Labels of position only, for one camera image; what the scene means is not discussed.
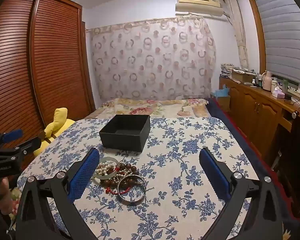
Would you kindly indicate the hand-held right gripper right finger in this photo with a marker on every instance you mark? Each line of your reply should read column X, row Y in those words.
column 216, row 177

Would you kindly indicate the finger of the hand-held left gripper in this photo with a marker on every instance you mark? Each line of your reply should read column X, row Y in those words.
column 12, row 135
column 30, row 143

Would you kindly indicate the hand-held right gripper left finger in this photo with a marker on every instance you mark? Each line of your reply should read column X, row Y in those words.
column 83, row 175

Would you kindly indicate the pale green jade bangle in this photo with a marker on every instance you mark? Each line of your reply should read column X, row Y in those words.
column 110, row 158

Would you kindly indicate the black storage box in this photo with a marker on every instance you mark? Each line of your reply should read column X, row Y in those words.
column 125, row 140

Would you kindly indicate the silver metal bangle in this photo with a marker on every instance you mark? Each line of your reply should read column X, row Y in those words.
column 132, row 201

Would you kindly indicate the person's left hand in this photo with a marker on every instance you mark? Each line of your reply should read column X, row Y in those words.
column 7, row 200

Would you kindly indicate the yellow plush toy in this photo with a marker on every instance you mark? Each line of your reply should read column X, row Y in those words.
column 58, row 122

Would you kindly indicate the dark blue blanket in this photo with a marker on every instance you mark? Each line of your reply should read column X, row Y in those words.
column 240, row 135

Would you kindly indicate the blue floral tablecloth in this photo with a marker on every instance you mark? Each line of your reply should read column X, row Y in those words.
column 165, row 205

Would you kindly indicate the long wooden cabinet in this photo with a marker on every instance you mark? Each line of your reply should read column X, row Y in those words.
column 255, row 110

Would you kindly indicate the blue plastic bag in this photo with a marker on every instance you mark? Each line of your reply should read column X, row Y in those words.
column 220, row 92

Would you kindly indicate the brown slatted wooden wardrobe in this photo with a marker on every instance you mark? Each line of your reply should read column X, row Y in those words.
column 52, row 55

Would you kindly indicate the floral bed sheet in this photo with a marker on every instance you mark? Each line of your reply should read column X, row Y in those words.
column 145, row 108

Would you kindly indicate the pink tissue box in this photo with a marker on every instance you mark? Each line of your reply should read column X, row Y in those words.
column 278, row 93

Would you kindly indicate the cardboard box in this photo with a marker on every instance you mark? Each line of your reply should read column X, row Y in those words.
column 242, row 76

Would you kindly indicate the pink thermos jug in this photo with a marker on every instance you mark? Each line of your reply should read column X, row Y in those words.
column 267, row 82

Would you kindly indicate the stack of folded cloths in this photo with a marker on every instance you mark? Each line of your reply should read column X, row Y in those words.
column 226, row 70

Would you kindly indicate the green bottle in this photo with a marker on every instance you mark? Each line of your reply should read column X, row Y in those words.
column 285, row 86

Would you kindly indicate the circle patterned curtain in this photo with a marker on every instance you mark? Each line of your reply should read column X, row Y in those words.
column 152, row 62

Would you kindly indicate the cream tied curtain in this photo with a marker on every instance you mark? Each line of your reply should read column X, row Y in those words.
column 236, row 30

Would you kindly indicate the grey window blind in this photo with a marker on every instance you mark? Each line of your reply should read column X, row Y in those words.
column 282, row 30

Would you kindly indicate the cream air conditioner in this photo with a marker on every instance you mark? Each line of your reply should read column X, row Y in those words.
column 200, row 3

